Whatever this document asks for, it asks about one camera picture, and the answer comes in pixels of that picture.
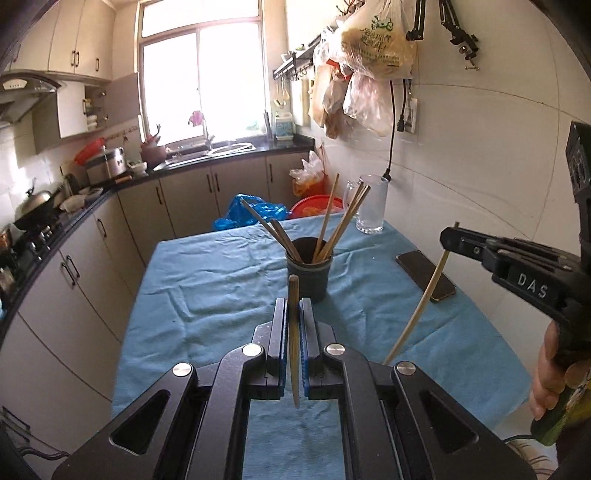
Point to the steel cooking pot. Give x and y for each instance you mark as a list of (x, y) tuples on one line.
[(108, 166)]

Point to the gas stove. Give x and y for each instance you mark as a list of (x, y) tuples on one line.
[(30, 244)]

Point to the hanging reddish plastic bag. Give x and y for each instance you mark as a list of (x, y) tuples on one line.
[(367, 104)]

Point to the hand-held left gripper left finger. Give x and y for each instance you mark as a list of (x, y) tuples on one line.
[(280, 350)]

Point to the clear bag with orange contents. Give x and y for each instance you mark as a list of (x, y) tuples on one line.
[(307, 177)]

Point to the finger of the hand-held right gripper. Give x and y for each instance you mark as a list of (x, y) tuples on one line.
[(466, 244)]

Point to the person's right hand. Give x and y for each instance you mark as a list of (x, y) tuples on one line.
[(545, 369)]

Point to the black smartphone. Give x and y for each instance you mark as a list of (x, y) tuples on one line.
[(427, 274)]

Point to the brown clay plant pot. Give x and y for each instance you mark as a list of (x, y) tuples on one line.
[(152, 152)]

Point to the stone mortar bowl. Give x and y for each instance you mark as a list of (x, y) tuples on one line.
[(137, 168)]

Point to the pink flower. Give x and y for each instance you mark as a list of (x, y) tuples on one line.
[(196, 117)]

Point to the large red floor basin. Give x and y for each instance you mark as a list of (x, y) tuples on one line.
[(314, 205)]

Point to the white printed plastic bag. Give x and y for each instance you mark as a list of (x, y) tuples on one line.
[(376, 44)]

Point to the white countertop container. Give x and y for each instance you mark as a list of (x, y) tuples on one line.
[(283, 124)]

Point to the tall clear glass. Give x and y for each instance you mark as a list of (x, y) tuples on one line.
[(371, 207)]

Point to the black wok with lid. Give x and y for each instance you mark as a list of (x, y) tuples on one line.
[(37, 203)]

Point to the beige base cabinets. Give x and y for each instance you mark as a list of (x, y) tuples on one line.
[(92, 277)]

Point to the hanging clear plastic bag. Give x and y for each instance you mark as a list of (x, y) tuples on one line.
[(330, 92)]

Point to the black kitchen countertop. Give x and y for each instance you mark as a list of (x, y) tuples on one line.
[(295, 143)]

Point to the steel sink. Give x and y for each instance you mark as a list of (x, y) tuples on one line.
[(207, 151)]

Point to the red plastic basin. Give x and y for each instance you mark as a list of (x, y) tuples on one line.
[(90, 150)]

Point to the range hood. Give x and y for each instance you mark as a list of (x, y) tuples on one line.
[(25, 94)]

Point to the blue towel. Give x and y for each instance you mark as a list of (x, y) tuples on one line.
[(207, 277)]

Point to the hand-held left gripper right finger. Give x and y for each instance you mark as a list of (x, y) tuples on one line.
[(304, 350)]

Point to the beige wall cabinets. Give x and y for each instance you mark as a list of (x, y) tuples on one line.
[(69, 41)]

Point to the white power strip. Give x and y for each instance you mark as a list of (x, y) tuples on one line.
[(410, 110)]

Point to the black utensil cup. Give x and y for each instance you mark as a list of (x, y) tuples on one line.
[(309, 281)]

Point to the kitchen window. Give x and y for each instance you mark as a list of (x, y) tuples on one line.
[(203, 69)]

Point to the chrome faucet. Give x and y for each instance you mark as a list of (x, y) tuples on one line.
[(208, 136)]

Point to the black wall rack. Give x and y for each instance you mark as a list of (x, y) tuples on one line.
[(295, 62)]

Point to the blue plastic bag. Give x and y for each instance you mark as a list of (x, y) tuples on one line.
[(244, 212)]

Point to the clear glass mug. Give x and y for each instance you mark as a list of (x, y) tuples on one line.
[(351, 198)]

